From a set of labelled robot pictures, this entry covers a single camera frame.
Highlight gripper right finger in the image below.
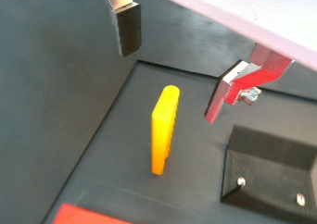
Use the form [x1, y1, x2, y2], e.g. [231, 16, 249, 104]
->
[205, 44, 294, 123]

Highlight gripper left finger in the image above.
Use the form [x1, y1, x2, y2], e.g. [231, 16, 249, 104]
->
[109, 0, 142, 57]

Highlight yellow square-circle peg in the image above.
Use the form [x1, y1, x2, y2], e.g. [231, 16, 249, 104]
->
[152, 85, 181, 175]

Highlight red peg board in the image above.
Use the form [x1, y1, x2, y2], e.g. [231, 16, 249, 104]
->
[53, 204, 132, 224]

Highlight black curved bracket stand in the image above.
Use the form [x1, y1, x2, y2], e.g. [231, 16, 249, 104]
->
[223, 126, 317, 224]

